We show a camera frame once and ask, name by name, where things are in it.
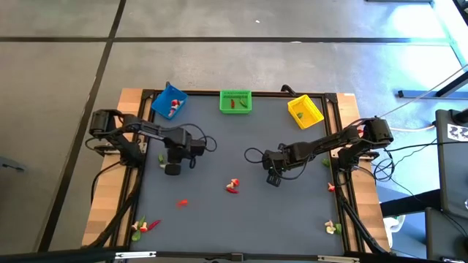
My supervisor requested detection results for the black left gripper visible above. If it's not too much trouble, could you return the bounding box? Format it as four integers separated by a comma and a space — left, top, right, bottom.
164, 137, 206, 177

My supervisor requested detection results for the blue plastic basket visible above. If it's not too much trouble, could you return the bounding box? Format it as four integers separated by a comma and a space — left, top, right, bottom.
151, 84, 189, 121

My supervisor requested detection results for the yellow plastic basket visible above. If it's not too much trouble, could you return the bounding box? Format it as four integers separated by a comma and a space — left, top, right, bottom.
287, 94, 325, 130

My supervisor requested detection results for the green plastic basket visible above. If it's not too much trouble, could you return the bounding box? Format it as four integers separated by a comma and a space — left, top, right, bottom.
219, 89, 253, 115

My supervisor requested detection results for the dark grey table mat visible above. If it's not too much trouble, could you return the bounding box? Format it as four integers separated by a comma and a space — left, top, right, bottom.
130, 94, 347, 256

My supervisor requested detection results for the white bin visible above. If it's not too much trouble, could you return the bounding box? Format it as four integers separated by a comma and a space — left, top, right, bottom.
382, 214, 407, 250

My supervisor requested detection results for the black desk beam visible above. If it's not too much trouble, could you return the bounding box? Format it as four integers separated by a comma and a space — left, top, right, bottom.
380, 188, 443, 217

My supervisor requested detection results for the dark desk leg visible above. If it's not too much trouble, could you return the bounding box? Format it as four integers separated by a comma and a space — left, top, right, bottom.
397, 71, 468, 99

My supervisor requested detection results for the black overhead crossbar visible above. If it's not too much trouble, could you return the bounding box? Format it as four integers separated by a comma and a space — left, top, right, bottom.
0, 245, 468, 263

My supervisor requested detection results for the grey floor stand foot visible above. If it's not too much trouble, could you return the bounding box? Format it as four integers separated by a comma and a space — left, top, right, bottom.
0, 156, 29, 173

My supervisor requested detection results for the black equipment case with sticker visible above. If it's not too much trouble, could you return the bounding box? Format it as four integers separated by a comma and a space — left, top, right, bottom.
434, 108, 468, 220

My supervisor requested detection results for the grey equipment box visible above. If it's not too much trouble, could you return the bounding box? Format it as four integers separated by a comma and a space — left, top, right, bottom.
425, 207, 468, 262

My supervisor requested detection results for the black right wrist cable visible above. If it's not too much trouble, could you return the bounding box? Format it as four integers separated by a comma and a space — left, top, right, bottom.
244, 147, 312, 182

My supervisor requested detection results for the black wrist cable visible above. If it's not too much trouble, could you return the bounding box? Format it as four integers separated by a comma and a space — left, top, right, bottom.
244, 147, 312, 182
181, 123, 219, 169

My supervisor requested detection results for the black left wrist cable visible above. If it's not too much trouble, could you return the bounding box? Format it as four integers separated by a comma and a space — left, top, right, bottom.
181, 123, 219, 169

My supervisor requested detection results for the black aluminium table frame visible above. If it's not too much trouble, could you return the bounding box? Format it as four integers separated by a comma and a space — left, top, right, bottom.
82, 87, 392, 256

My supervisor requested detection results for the black left base cable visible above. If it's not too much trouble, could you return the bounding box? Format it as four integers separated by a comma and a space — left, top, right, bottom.
90, 159, 124, 205

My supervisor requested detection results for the silver crossbar bracket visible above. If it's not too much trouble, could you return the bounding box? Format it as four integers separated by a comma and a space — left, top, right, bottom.
317, 255, 361, 263
114, 250, 157, 260

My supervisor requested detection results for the coiled black cable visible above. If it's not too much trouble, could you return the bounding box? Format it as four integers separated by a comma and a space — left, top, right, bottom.
371, 155, 396, 183

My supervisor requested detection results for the white floor cable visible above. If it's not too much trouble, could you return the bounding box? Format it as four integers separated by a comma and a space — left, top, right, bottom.
388, 124, 438, 133

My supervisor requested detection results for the long black cable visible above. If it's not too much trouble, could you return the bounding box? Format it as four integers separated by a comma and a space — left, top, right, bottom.
382, 140, 468, 153

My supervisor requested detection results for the thin grey cable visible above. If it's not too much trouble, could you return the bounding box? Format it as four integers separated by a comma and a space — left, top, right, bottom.
376, 64, 468, 120

